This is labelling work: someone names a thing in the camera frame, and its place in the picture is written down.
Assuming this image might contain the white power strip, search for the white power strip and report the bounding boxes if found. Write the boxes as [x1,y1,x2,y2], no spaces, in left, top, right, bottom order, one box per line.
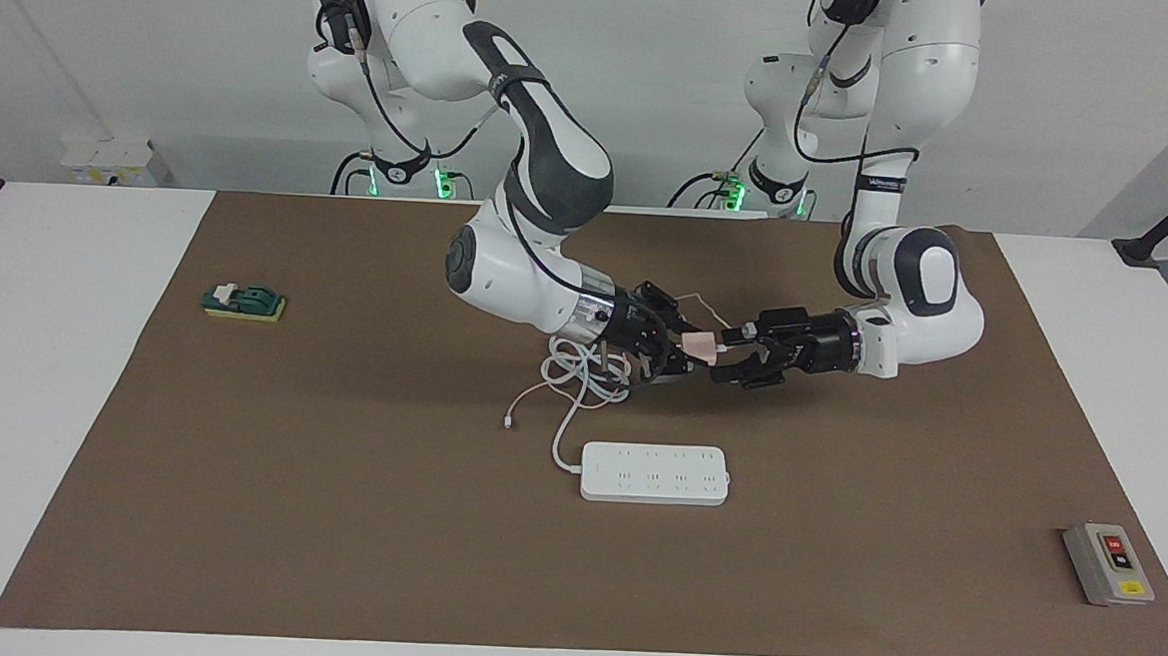
[578,440,733,508]

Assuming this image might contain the green knife switch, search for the green knife switch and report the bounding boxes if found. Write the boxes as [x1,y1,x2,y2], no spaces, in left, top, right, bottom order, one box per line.
[201,280,289,325]

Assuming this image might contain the brown table mat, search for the brown table mat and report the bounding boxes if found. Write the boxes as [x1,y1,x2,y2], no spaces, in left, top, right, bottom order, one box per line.
[0,176,1168,656]

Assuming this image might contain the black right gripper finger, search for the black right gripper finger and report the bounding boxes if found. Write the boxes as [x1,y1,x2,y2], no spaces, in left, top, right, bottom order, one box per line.
[634,280,707,337]
[633,344,696,386]

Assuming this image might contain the white power strip cord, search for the white power strip cord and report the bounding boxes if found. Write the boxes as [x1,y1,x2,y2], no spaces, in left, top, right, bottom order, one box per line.
[535,330,635,474]

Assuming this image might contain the grey push button box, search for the grey push button box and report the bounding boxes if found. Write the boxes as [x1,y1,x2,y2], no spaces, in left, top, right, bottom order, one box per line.
[1058,520,1160,610]

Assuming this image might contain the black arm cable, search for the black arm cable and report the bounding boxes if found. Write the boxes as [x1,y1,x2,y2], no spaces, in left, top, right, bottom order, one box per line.
[326,10,621,301]
[793,19,926,173]

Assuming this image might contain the white box yellow labels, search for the white box yellow labels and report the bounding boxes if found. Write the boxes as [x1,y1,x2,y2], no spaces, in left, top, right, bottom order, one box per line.
[60,136,177,190]

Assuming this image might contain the black base cable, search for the black base cable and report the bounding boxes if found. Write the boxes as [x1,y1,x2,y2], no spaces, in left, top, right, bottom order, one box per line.
[666,123,766,215]
[331,150,374,198]

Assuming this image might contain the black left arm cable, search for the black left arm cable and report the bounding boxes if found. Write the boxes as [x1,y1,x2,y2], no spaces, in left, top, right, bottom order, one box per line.
[793,19,926,173]

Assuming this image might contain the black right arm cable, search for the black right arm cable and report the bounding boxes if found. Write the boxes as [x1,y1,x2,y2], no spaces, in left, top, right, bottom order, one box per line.
[326,10,621,301]

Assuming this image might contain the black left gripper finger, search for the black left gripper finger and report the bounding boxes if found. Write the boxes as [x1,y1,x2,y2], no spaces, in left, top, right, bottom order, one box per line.
[708,352,790,392]
[720,320,775,349]

